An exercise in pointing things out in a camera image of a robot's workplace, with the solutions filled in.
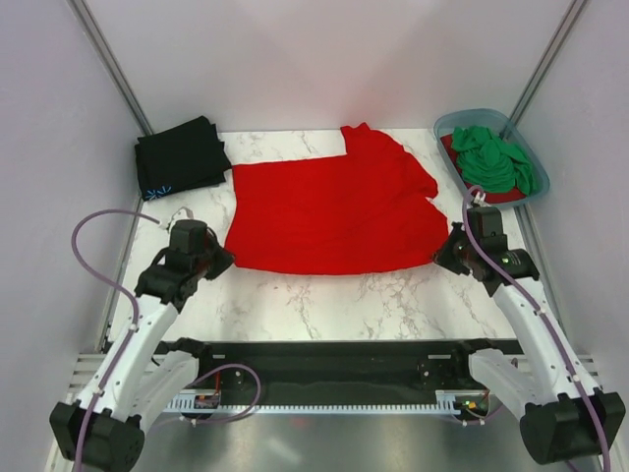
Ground red t shirt in basin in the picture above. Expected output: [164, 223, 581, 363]
[438, 134, 525, 205]

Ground green t shirt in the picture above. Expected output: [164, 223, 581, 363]
[451, 126, 539, 196]

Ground right aluminium frame post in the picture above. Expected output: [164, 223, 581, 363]
[509, 0, 590, 127]

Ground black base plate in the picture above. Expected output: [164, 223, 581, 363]
[158, 338, 523, 405]

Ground red t shirt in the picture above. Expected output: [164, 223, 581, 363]
[226, 124, 448, 275]
[438, 134, 525, 205]

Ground aluminium frame post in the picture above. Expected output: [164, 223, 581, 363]
[68, 0, 153, 136]
[509, 0, 590, 127]

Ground left aluminium frame post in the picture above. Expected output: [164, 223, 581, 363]
[68, 0, 153, 136]

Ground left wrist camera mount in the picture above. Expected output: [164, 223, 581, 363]
[170, 206, 195, 222]

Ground folded black t shirt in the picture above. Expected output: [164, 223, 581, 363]
[135, 116, 232, 202]

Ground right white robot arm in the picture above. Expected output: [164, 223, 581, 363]
[433, 206, 626, 471]

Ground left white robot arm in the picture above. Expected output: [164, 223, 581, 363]
[49, 219, 234, 471]

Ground blue plastic basin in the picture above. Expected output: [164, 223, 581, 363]
[433, 108, 549, 208]

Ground white slotted cable duct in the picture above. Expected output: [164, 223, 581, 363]
[163, 390, 491, 416]

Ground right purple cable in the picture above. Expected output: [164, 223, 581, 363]
[462, 185, 612, 472]

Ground aluminium rail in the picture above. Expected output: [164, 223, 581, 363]
[68, 353, 106, 393]

